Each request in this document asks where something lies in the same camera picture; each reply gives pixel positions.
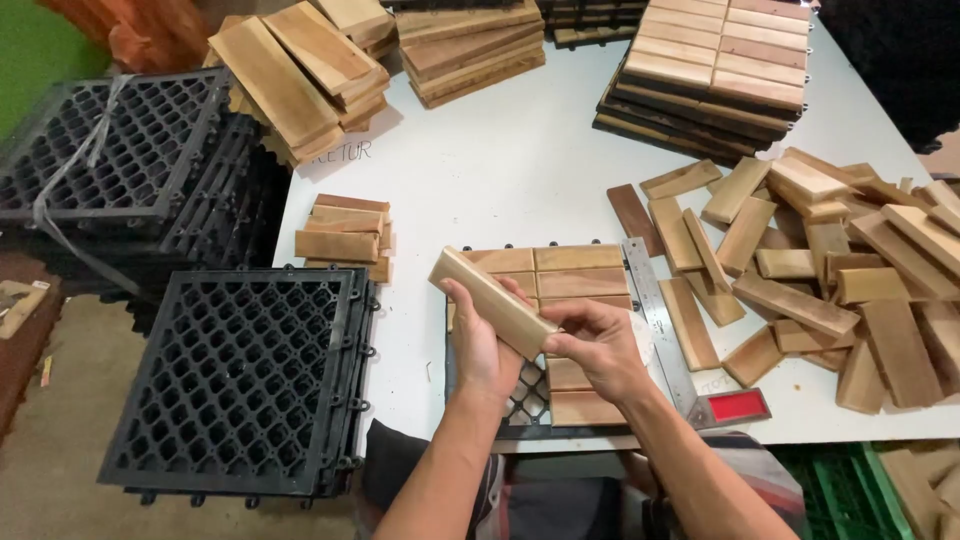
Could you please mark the loose heap of wooden slats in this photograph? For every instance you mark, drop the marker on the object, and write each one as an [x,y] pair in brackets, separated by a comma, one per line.
[825,292]

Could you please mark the orange sack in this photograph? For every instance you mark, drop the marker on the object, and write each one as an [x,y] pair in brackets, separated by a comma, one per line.
[150,34]

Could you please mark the green plastic crate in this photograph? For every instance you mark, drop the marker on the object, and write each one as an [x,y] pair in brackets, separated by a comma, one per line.
[832,495]

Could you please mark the person's right hand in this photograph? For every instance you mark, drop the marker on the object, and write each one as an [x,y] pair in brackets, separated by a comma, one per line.
[607,352]

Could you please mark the dark low pile of tiles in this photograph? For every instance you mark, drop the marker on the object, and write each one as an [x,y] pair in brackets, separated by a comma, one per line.
[589,26]

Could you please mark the small stack of short slats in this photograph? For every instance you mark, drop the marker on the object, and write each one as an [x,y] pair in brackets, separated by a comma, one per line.
[341,236]

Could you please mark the neat stack of wood planks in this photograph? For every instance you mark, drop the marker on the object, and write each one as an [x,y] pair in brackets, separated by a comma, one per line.
[465,52]

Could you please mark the wood offcuts beside crate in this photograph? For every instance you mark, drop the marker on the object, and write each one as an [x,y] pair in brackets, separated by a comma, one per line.
[926,487]

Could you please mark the half-filled wooden deck tile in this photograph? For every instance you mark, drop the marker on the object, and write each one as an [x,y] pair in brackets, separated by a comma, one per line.
[581,283]

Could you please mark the black fabric heap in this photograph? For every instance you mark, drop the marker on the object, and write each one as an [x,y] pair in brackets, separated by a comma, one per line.
[892,67]

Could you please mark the leaning stack of wood planks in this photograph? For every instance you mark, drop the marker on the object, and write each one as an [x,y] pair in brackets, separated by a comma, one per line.
[300,82]

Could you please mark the person's left hand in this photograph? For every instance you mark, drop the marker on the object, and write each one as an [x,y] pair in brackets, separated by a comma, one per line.
[480,352]

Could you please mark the stack of finished deck tiles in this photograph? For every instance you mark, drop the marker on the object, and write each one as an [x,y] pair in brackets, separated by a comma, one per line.
[712,75]

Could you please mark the stack of black plastic grids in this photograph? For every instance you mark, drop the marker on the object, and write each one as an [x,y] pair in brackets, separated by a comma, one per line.
[240,382]

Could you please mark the light single wooden slat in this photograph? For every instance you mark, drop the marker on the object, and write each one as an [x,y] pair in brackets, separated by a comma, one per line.
[491,300]

